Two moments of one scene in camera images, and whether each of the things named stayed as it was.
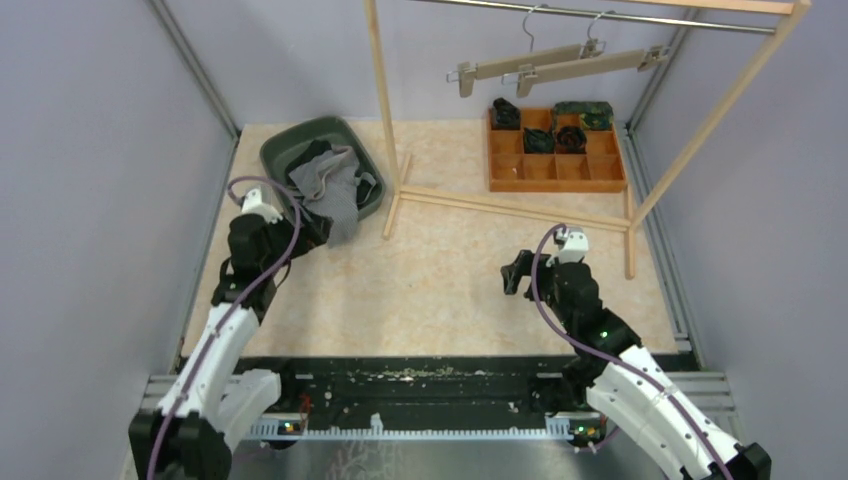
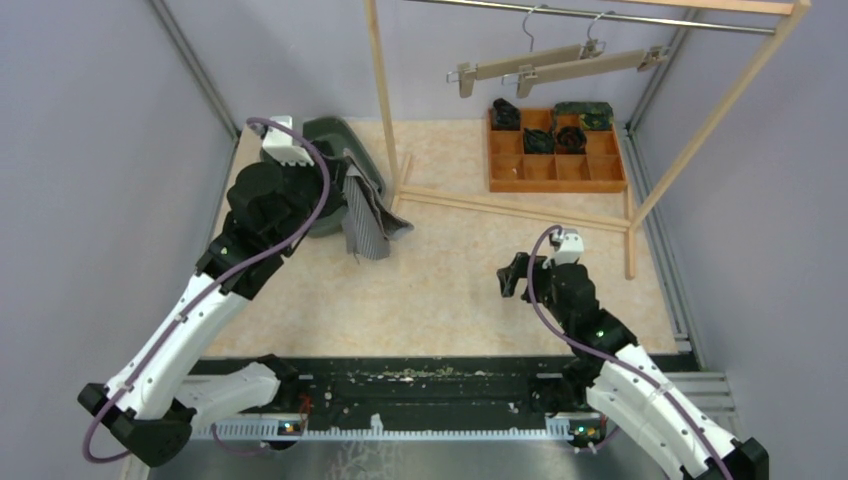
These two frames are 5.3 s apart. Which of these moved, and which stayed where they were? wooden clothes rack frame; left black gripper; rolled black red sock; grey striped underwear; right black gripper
Moved: left black gripper; grey striped underwear
Stayed: wooden clothes rack frame; right black gripper; rolled black red sock
